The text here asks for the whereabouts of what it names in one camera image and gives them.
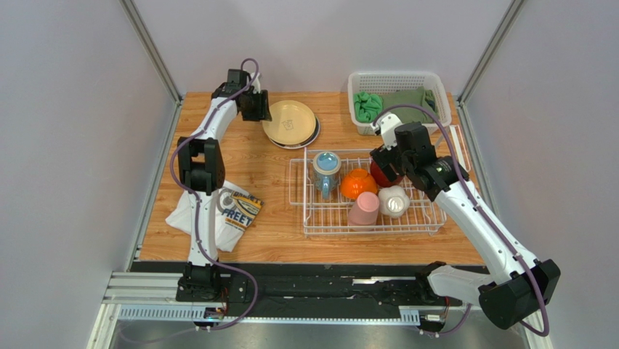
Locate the cream yellow plate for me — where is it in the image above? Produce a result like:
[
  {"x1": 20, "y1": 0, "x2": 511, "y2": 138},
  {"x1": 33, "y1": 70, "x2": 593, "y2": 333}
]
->
[{"x1": 262, "y1": 100, "x2": 319, "y2": 148}]

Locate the blue butterfly ceramic mug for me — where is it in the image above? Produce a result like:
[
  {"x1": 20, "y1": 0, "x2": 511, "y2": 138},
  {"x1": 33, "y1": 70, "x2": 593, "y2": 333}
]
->
[{"x1": 312, "y1": 151, "x2": 341, "y2": 200}]

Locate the pink plastic cup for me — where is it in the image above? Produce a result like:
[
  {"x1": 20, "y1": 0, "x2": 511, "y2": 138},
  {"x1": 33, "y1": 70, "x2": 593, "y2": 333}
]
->
[{"x1": 347, "y1": 192, "x2": 380, "y2": 227}]

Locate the white plate teal red rim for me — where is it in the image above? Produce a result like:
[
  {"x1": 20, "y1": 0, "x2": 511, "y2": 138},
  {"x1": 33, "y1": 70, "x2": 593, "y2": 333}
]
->
[{"x1": 263, "y1": 116, "x2": 320, "y2": 150}]

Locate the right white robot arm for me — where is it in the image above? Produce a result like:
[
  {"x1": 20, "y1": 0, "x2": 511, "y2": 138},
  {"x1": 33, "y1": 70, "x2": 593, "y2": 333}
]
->
[{"x1": 371, "y1": 121, "x2": 561, "y2": 329}]

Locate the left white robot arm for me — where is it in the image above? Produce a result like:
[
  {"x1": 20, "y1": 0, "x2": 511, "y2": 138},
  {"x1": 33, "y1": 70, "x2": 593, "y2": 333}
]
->
[{"x1": 172, "y1": 69, "x2": 271, "y2": 302}]

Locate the dark red ceramic bowl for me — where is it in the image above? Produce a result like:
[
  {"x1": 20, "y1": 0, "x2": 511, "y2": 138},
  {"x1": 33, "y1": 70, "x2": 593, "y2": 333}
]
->
[{"x1": 370, "y1": 161, "x2": 403, "y2": 188}]

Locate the orange ceramic bowl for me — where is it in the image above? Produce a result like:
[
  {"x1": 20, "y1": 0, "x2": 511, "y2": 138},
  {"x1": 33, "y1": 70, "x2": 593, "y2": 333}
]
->
[{"x1": 340, "y1": 168, "x2": 379, "y2": 200}]

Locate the white ceramic jar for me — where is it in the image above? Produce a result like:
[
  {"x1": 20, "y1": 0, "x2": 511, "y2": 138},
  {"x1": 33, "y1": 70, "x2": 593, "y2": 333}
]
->
[{"x1": 378, "y1": 185, "x2": 410, "y2": 218}]

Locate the bright green towel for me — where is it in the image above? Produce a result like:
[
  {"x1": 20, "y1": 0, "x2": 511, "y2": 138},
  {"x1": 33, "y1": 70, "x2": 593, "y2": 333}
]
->
[{"x1": 353, "y1": 92, "x2": 384, "y2": 124}]

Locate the olive green shirt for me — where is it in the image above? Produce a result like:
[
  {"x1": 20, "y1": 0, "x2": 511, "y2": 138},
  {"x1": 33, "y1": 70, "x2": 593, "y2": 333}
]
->
[{"x1": 381, "y1": 87, "x2": 437, "y2": 124}]

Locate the white plastic laundry basket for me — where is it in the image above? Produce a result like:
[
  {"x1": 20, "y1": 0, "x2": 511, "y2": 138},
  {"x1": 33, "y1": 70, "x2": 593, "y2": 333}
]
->
[{"x1": 347, "y1": 71, "x2": 452, "y2": 136}]

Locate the white printed t-shirt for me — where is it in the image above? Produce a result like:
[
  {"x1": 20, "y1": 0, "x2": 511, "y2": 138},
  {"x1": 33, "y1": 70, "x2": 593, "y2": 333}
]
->
[{"x1": 165, "y1": 180, "x2": 264, "y2": 252}]

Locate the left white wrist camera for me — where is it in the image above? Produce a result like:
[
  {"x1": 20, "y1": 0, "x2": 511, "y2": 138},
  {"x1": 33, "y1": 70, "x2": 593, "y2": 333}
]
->
[{"x1": 250, "y1": 72, "x2": 262, "y2": 94}]

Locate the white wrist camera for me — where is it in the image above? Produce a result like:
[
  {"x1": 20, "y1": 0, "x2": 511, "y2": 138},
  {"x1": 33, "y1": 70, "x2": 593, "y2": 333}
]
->
[
  {"x1": 371, "y1": 113, "x2": 402, "y2": 150},
  {"x1": 250, "y1": 72, "x2": 262, "y2": 94}
]

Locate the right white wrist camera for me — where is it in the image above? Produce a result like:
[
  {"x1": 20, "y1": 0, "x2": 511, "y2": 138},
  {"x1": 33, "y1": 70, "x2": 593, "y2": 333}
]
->
[{"x1": 371, "y1": 113, "x2": 402, "y2": 150}]

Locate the white wire dish rack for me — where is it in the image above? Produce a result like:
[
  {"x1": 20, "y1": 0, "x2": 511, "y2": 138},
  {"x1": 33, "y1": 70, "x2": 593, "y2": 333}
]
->
[{"x1": 286, "y1": 125, "x2": 472, "y2": 238}]

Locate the left aluminium frame post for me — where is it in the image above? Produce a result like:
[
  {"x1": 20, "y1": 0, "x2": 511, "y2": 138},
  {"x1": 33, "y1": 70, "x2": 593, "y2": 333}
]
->
[{"x1": 119, "y1": 0, "x2": 183, "y2": 105}]

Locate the aluminium frame post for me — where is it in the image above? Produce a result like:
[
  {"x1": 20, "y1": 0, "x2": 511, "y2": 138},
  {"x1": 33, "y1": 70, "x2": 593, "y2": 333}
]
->
[
  {"x1": 458, "y1": 0, "x2": 527, "y2": 104},
  {"x1": 119, "y1": 0, "x2": 183, "y2": 105}
]

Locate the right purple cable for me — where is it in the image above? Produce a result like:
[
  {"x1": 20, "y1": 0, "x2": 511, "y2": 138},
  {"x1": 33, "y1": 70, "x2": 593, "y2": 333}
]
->
[{"x1": 372, "y1": 103, "x2": 551, "y2": 338}]

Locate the purple cable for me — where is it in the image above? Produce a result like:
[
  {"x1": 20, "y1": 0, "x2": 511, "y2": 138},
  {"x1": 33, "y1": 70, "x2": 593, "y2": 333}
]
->
[
  {"x1": 372, "y1": 103, "x2": 551, "y2": 338},
  {"x1": 169, "y1": 57, "x2": 259, "y2": 332}
]

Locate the right aluminium frame post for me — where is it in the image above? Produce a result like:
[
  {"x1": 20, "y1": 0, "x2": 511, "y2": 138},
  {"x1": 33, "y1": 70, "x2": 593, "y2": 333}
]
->
[{"x1": 458, "y1": 0, "x2": 527, "y2": 104}]

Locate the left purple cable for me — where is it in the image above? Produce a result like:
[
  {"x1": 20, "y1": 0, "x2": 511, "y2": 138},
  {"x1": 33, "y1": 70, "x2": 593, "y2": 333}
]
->
[{"x1": 169, "y1": 57, "x2": 259, "y2": 332}]

